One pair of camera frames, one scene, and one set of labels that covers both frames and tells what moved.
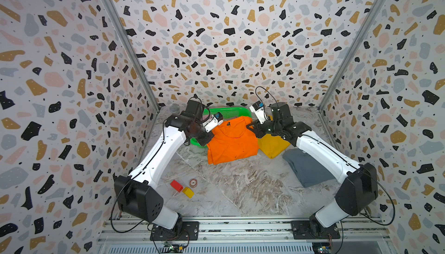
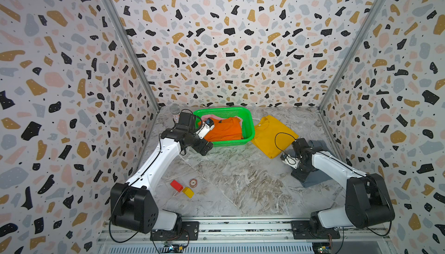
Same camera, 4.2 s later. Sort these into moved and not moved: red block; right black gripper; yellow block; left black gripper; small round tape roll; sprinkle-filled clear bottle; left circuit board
Moved: right black gripper; left black gripper
Not moved: red block; sprinkle-filled clear bottle; small round tape roll; left circuit board; yellow block
